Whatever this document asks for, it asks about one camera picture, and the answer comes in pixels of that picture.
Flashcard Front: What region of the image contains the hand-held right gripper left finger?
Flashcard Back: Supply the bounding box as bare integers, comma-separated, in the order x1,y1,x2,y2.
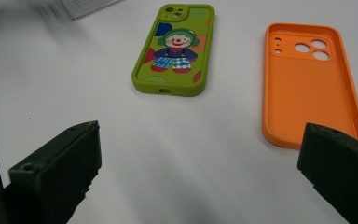
3,120,103,224

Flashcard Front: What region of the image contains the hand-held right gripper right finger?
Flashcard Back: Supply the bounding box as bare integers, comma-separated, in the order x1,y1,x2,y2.
297,122,358,224

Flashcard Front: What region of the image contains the orange box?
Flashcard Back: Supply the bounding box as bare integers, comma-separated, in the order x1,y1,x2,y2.
261,22,358,150

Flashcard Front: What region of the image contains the green cartoon phone case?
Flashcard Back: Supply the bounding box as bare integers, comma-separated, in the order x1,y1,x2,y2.
131,3,216,97

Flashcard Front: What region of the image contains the clear plastic rack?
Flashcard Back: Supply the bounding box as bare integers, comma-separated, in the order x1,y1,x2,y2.
36,0,125,21

